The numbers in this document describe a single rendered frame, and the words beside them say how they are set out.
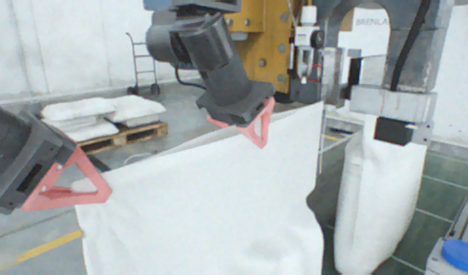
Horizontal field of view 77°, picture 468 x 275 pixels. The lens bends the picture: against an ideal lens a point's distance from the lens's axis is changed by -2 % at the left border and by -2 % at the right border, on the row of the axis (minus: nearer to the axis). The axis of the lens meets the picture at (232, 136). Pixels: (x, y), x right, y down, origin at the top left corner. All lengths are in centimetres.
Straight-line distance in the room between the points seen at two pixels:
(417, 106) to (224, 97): 38
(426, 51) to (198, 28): 41
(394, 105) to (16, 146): 59
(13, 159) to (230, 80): 24
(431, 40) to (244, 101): 36
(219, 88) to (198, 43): 6
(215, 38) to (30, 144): 21
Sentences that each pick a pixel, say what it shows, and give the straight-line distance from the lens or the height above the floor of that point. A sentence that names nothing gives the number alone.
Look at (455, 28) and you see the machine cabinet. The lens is 339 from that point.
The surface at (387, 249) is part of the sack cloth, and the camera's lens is 118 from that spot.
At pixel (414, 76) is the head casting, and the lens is 63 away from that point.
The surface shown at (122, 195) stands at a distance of 34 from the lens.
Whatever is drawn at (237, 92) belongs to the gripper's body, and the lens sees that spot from 38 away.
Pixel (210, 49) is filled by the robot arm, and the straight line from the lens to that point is 35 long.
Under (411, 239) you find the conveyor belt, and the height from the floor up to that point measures 38.
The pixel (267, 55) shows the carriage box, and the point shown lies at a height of 111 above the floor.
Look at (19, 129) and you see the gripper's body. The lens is 28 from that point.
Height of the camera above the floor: 117
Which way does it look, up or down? 19 degrees down
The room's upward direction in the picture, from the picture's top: straight up
